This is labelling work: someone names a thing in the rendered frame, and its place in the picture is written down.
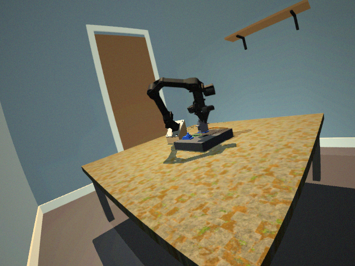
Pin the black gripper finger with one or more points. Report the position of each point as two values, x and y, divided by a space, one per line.
200 116
205 115

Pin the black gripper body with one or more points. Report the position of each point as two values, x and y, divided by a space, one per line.
203 107

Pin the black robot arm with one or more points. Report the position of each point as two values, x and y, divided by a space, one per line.
192 84

